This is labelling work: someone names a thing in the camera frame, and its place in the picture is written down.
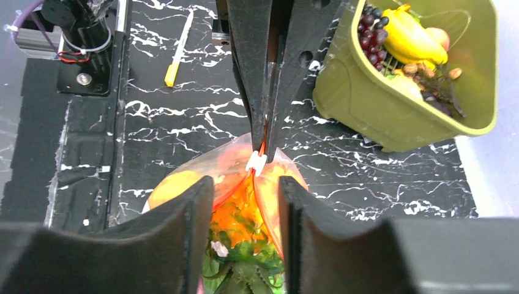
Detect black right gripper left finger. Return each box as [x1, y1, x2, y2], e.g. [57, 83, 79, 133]
[1, 176, 214, 293]

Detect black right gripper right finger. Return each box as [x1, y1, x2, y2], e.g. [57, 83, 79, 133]
[278, 176, 518, 293]

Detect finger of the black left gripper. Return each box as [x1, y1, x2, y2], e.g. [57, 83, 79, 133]
[215, 0, 342, 162]

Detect yellow toy lemon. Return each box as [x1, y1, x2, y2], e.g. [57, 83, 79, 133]
[142, 170, 202, 213]

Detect orange spiky toy fruit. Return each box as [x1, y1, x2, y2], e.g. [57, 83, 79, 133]
[201, 178, 285, 293]

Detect clear zip bag orange zipper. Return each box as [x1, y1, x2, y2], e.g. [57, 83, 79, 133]
[143, 134, 305, 293]

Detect olive green plastic bin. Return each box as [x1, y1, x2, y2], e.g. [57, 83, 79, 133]
[313, 1, 498, 152]

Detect dark purple toy grapes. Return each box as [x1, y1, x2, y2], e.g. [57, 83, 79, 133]
[357, 4, 389, 72]

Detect white pen yellow cap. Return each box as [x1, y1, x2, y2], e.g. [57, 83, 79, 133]
[164, 11, 194, 88]

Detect yellow toy banana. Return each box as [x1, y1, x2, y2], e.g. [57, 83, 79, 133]
[382, 4, 449, 69]

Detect dark brown toy fruit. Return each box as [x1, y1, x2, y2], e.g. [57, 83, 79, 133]
[400, 62, 466, 118]

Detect red toy peach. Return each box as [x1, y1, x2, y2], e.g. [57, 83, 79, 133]
[425, 27, 450, 51]

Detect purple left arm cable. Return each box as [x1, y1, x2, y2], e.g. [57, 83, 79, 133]
[10, 0, 58, 51]

